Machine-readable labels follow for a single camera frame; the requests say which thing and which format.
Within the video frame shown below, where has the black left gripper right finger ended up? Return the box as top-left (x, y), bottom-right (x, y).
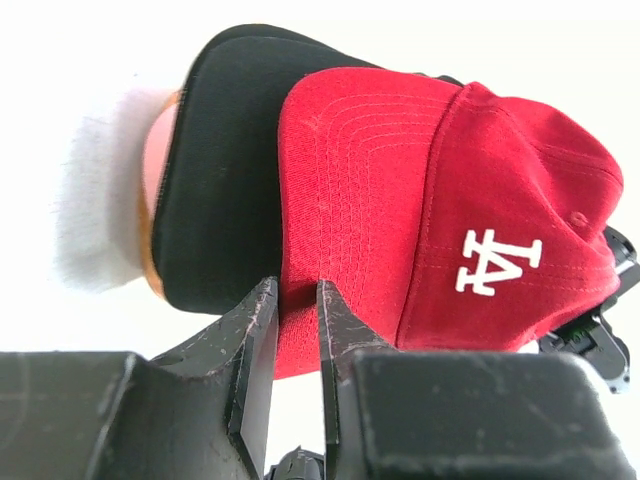
top-left (317, 280), bottom-right (635, 479)

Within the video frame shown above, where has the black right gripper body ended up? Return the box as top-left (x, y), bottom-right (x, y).
top-left (537, 226), bottom-right (639, 394)

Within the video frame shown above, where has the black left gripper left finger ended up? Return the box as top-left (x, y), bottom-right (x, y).
top-left (1, 277), bottom-right (278, 479)

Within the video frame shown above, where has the black NY cap red brim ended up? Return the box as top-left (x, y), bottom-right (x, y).
top-left (152, 24), bottom-right (361, 314)

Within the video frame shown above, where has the dark red LA cap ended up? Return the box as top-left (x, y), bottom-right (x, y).
top-left (276, 67), bottom-right (623, 379)

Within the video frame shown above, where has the pink baseball cap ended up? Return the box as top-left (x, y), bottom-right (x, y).
top-left (141, 96), bottom-right (178, 211)

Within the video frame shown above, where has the wooden hat stand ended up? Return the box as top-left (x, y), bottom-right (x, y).
top-left (137, 91), bottom-right (181, 299)

